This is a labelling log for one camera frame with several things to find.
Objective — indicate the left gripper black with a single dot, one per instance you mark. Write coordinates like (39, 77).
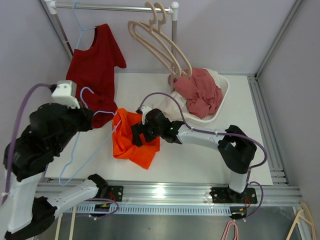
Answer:
(87, 115)

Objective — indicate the blue hanger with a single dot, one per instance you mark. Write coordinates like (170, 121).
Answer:
(87, 150)
(82, 29)

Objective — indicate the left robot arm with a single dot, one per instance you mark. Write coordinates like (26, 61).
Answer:
(51, 128)

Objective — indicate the white t shirt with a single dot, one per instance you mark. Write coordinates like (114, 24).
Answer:
(170, 106)

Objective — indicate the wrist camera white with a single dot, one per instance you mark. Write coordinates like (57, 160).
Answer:
(65, 94)
(143, 110)

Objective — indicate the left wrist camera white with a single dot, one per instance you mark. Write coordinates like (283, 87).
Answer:
(65, 94)

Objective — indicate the pink t shirt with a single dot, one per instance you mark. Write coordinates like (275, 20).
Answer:
(203, 96)

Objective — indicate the white plastic basket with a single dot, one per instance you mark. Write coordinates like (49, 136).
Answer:
(224, 85)

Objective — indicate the metal clothes rack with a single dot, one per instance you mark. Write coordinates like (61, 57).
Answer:
(53, 5)

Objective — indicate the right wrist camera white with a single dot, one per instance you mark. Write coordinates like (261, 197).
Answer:
(143, 110)

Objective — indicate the aluminium rail frame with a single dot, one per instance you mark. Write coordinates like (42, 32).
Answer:
(184, 174)

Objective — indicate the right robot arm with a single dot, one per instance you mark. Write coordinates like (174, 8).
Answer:
(235, 148)

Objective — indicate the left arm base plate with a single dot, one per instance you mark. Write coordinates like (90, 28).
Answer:
(112, 192)

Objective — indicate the beige hanger bottom right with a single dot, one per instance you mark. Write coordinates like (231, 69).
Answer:
(304, 220)

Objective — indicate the dark red t shirt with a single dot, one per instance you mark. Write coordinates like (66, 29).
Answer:
(93, 71)

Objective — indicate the slotted cable duct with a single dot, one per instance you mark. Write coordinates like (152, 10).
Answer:
(138, 209)

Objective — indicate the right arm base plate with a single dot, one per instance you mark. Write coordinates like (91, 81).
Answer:
(224, 195)

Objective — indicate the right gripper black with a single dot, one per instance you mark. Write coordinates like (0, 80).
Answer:
(137, 129)

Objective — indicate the beige wooden hanger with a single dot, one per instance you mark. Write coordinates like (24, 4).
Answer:
(167, 56)
(135, 30)

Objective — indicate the orange t shirt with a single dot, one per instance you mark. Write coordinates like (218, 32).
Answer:
(122, 140)

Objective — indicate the cream hanger bottom left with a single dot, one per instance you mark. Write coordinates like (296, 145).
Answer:
(72, 224)

